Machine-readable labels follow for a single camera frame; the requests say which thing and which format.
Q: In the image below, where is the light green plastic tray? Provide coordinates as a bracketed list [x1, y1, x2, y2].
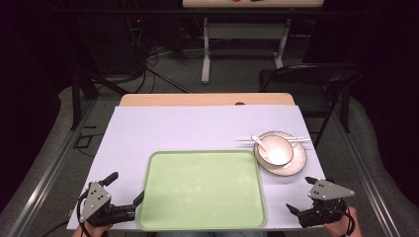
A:
[136, 149, 268, 232]

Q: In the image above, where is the bundle of black floor cables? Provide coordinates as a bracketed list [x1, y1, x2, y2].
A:
[123, 16, 200, 95]

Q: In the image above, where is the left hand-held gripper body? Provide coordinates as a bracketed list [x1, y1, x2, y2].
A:
[78, 181, 137, 228]

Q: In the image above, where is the black metal stand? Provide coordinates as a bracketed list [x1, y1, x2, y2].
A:
[69, 63, 130, 131]

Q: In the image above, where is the person's left hand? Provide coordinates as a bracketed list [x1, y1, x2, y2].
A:
[72, 222, 114, 237]

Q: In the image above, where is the metal floor rail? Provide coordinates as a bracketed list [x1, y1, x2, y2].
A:
[331, 107, 403, 237]
[6, 98, 97, 237]

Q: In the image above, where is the white chopstick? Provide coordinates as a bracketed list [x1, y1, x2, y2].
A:
[234, 137, 312, 144]
[236, 135, 306, 141]

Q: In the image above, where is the left hand-held gripper cable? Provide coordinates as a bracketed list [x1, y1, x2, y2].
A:
[75, 192, 92, 237]

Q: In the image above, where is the person's right hand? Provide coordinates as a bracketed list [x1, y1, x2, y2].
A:
[323, 206, 363, 237]

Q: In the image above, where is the white ceramic spoon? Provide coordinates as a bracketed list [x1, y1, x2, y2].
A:
[250, 134, 269, 154]

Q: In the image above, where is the white table cover sheet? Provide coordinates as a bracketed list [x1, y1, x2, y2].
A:
[66, 105, 327, 231]

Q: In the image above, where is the black folding chair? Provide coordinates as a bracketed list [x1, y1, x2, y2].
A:
[258, 62, 364, 148]

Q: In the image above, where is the wooden table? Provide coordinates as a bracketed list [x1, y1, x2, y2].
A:
[118, 92, 296, 108]

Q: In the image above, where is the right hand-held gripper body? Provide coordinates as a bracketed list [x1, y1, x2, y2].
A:
[296, 179, 357, 229]

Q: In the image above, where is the cream plate with dark rim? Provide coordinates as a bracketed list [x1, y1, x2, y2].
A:
[252, 130, 308, 178]

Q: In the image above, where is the wooden desk with white legs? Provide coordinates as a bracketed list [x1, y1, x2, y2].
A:
[181, 0, 326, 85]

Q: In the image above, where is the right hand-held gripper cable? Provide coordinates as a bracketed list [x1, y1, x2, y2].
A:
[329, 205, 358, 237]

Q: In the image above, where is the hand-held gripper cable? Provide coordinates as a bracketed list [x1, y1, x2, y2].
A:
[75, 192, 92, 237]
[329, 205, 358, 237]

